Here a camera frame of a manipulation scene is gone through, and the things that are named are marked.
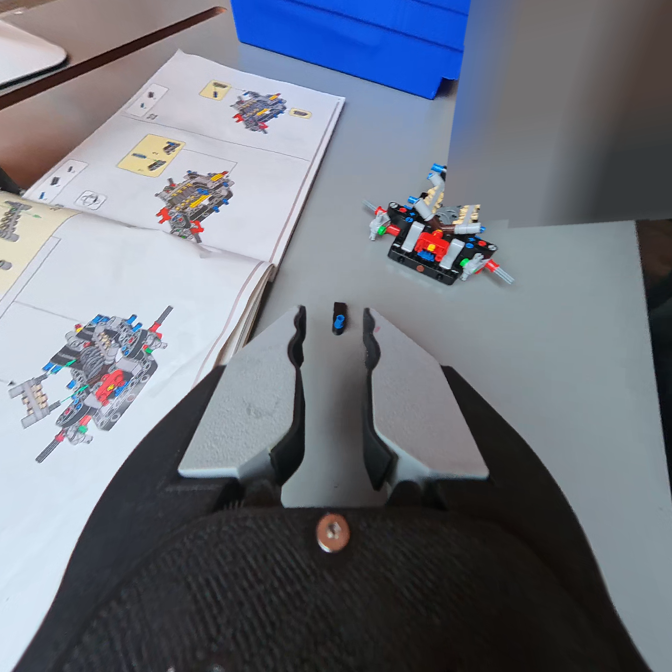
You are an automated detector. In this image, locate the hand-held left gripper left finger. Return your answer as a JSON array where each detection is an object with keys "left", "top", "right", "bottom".
[{"left": 177, "top": 304, "right": 307, "bottom": 489}]

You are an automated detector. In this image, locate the partly built lego model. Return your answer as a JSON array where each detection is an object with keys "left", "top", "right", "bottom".
[{"left": 362, "top": 163, "right": 515, "bottom": 287}]

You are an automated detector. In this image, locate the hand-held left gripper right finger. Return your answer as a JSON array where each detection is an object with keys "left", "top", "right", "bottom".
[{"left": 362, "top": 307, "right": 490, "bottom": 492}]

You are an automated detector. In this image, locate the white monitor base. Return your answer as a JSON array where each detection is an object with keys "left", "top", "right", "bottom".
[{"left": 0, "top": 18, "right": 69, "bottom": 87}]

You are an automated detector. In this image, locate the lego instruction booklet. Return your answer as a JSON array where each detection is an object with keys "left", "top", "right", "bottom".
[{"left": 0, "top": 49, "right": 346, "bottom": 672}]

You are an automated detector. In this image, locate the blue plastic storage bin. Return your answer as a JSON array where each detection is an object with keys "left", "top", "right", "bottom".
[{"left": 229, "top": 0, "right": 468, "bottom": 100}]

